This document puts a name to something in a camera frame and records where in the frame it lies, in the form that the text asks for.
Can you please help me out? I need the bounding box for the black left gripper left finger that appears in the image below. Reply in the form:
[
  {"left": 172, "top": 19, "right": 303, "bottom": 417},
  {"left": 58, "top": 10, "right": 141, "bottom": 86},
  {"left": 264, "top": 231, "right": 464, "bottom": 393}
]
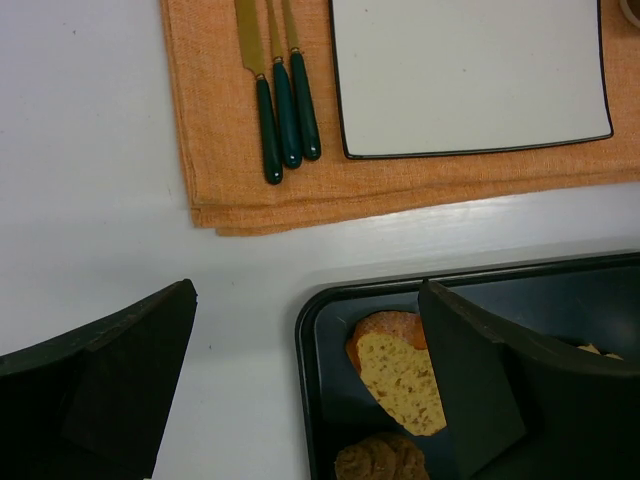
[{"left": 1, "top": 279, "right": 197, "bottom": 479}]

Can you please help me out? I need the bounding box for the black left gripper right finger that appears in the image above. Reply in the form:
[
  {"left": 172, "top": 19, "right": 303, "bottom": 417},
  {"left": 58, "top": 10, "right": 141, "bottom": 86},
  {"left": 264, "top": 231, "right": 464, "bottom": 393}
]
[{"left": 419, "top": 281, "right": 639, "bottom": 479}]

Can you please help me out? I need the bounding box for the toasted bread slice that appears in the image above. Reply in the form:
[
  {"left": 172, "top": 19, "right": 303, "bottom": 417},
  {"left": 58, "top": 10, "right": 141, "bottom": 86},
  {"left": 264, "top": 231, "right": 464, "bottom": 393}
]
[{"left": 576, "top": 343, "right": 622, "bottom": 360}]

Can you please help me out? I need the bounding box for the sliced bread piece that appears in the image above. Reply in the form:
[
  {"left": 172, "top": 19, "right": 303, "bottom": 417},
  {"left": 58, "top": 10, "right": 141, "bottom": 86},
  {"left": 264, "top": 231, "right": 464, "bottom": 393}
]
[{"left": 345, "top": 311, "right": 447, "bottom": 436}]

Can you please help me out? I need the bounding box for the black baking tray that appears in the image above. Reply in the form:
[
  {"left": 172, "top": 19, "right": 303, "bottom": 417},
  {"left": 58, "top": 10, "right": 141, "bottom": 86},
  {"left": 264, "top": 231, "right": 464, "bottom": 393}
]
[{"left": 296, "top": 253, "right": 639, "bottom": 479}]

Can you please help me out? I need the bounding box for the dark brown croissant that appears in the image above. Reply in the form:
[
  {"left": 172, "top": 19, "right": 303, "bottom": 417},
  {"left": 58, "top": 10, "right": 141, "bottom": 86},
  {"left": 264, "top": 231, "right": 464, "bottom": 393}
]
[{"left": 334, "top": 432, "right": 430, "bottom": 480}]

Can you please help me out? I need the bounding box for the orange cloth placemat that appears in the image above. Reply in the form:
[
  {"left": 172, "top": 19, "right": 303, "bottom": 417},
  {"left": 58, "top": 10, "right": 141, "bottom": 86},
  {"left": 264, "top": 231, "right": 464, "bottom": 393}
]
[{"left": 160, "top": 1, "right": 639, "bottom": 236}]

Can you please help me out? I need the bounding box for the white square plate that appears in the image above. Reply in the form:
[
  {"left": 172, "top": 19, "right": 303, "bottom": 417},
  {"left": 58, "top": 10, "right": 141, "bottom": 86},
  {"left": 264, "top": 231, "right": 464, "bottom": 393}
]
[{"left": 330, "top": 0, "right": 613, "bottom": 159}]

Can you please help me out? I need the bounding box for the grey brown cup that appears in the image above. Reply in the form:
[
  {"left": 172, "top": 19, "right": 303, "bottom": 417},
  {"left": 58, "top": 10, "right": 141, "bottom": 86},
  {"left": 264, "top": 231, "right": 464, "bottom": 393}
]
[{"left": 619, "top": 0, "right": 640, "bottom": 28}]

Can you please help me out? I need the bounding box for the gold fork green handle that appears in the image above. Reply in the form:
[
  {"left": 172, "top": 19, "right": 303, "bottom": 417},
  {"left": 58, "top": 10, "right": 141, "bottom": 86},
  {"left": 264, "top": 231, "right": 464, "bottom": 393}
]
[{"left": 266, "top": 0, "right": 302, "bottom": 169}]

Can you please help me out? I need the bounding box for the gold spoon green handle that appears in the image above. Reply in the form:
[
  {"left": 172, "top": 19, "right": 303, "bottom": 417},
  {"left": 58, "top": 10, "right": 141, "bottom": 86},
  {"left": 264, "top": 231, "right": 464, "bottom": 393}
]
[{"left": 281, "top": 0, "right": 322, "bottom": 161}]

